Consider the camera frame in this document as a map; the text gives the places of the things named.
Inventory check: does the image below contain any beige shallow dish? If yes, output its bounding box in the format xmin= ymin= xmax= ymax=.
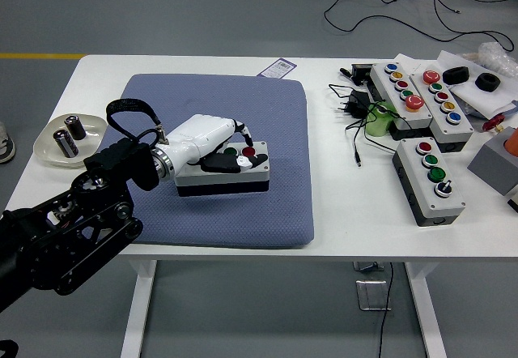
xmin=33 ymin=113 xmax=107 ymax=169

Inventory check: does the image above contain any red valve handle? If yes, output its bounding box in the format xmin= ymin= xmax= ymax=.
xmin=483 ymin=113 xmax=507 ymax=133

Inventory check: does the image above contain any black cable under table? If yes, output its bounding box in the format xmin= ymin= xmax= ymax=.
xmin=378 ymin=261 xmax=394 ymax=358

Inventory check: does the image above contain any white paper sheet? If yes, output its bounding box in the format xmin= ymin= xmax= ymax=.
xmin=436 ymin=49 xmax=518 ymax=121

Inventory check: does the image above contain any orange object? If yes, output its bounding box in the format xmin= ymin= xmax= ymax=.
xmin=503 ymin=126 xmax=518 ymax=155

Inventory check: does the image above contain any clear bubble wrap bag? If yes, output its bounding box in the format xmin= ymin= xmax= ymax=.
xmin=477 ymin=41 xmax=518 ymax=78

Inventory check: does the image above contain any grey four-button control box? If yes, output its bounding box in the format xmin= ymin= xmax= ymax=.
xmin=391 ymin=137 xmax=466 ymax=228
xmin=174 ymin=141 xmax=271 ymax=198

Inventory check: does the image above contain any purple barcode label card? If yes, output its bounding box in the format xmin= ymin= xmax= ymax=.
xmin=256 ymin=58 xmax=297 ymax=79

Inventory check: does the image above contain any black adapter cable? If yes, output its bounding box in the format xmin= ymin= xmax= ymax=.
xmin=327 ymin=83 xmax=400 ymax=168

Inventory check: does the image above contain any grey white shoe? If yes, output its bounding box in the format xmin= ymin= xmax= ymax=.
xmin=0 ymin=121 xmax=16 ymax=164

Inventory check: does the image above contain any black foam ring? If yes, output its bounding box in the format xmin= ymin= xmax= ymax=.
xmin=441 ymin=66 xmax=470 ymax=86
xmin=474 ymin=73 xmax=502 ymax=92

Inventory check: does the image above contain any green plastic piece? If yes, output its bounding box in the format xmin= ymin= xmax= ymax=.
xmin=363 ymin=104 xmax=400 ymax=137

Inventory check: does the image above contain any grey block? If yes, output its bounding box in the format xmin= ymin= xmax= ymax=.
xmin=467 ymin=126 xmax=518 ymax=197

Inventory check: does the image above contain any small black box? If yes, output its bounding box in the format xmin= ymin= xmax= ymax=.
xmin=338 ymin=63 xmax=376 ymax=87

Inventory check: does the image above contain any dark metal cylinder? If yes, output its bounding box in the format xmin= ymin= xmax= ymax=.
xmin=53 ymin=128 xmax=79 ymax=159
xmin=64 ymin=114 xmax=87 ymax=140

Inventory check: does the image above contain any long black floor cable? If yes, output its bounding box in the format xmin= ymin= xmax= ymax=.
xmin=323 ymin=0 xmax=516 ymax=53

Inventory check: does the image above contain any metal floor plate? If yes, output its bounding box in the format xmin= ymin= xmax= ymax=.
xmin=355 ymin=279 xmax=393 ymax=313

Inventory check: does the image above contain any blue-grey padded mat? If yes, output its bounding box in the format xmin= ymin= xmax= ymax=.
xmin=103 ymin=73 xmax=316 ymax=250

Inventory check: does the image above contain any five-button box red mushroom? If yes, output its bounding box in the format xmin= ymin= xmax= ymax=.
xmin=368 ymin=62 xmax=434 ymax=140
xmin=409 ymin=68 xmax=475 ymax=153

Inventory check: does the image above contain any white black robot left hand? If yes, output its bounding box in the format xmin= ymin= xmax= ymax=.
xmin=163 ymin=113 xmax=268 ymax=181

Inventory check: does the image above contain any black power adapter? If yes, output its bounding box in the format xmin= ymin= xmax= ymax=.
xmin=333 ymin=89 xmax=372 ymax=119

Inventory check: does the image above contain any white table leg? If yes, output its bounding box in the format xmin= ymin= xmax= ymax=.
xmin=404 ymin=261 xmax=448 ymax=358
xmin=120 ymin=259 xmax=158 ymax=358

